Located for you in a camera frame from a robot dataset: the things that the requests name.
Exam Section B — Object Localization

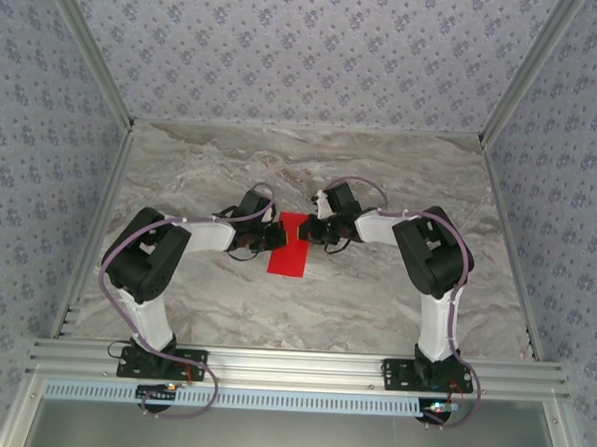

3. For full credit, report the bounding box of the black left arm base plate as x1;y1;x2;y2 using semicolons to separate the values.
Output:
114;343;209;383

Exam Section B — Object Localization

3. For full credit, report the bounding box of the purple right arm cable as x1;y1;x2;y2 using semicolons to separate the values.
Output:
311;175;493;432

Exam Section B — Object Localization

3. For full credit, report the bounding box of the aluminium corner post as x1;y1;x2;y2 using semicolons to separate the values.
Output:
32;0;144;131
477;0;590;149

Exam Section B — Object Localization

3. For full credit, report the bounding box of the aluminium mounting rail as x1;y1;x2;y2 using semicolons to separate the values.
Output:
24;334;573;403

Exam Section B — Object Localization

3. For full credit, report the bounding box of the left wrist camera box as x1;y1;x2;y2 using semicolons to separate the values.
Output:
237;187;276;224

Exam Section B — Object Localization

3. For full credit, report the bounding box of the metal shelf panel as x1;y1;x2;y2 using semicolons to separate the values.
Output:
0;372;590;447

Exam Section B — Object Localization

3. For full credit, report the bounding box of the small adapter board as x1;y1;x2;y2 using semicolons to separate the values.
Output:
136;380;179;403
417;398;458;423

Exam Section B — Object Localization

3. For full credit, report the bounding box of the aluminium side rail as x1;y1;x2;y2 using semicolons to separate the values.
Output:
469;137;557;363
49;120;137;344

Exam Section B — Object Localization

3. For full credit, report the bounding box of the red paper sheet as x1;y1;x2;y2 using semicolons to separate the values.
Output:
266;210;314;278

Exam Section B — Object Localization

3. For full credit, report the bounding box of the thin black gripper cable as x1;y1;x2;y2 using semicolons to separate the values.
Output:
321;234;353;257
224;244;269;264

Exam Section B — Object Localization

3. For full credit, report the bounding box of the thin black right gripper cable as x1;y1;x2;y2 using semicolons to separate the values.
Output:
321;234;353;257

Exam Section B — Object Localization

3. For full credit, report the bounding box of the thin black left gripper cable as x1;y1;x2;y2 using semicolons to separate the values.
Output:
224;244;269;264

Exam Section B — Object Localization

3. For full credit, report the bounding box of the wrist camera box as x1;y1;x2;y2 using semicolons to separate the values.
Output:
314;181;366;222
237;187;276;224

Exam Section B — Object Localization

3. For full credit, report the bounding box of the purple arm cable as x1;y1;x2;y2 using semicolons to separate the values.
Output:
91;173;282;426
311;175;493;432

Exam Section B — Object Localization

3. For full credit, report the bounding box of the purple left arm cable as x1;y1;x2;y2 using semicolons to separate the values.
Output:
91;173;282;426

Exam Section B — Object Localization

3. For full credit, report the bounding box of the slotted grey cable duct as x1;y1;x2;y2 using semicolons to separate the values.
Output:
43;377;475;423

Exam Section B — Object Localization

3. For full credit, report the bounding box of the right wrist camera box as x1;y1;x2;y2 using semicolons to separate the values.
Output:
314;181;366;222

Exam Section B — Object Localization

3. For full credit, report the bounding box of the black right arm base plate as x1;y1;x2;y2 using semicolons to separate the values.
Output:
380;356;476;397

